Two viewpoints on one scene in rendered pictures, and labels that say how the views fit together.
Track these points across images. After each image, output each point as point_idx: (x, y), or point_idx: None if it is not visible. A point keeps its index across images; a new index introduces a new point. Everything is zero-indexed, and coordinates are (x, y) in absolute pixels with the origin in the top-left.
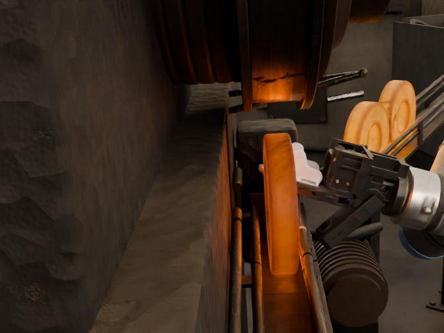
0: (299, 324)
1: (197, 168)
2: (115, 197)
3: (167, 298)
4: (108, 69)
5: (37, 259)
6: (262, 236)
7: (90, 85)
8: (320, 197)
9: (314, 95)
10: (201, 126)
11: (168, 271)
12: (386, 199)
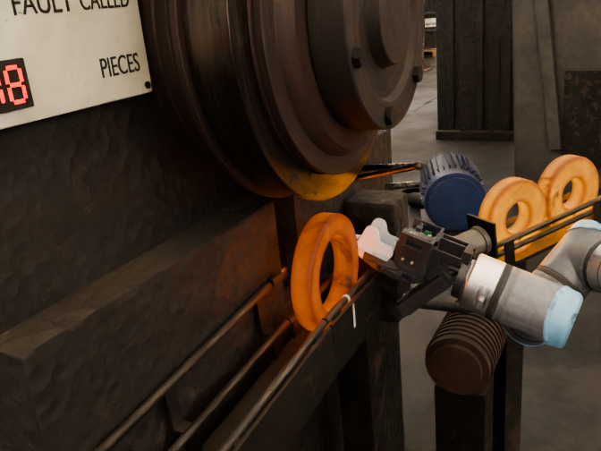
0: None
1: (186, 244)
2: (47, 267)
3: (38, 333)
4: (46, 189)
5: None
6: None
7: (8, 205)
8: (385, 270)
9: (299, 194)
10: (249, 204)
11: (62, 317)
12: (452, 282)
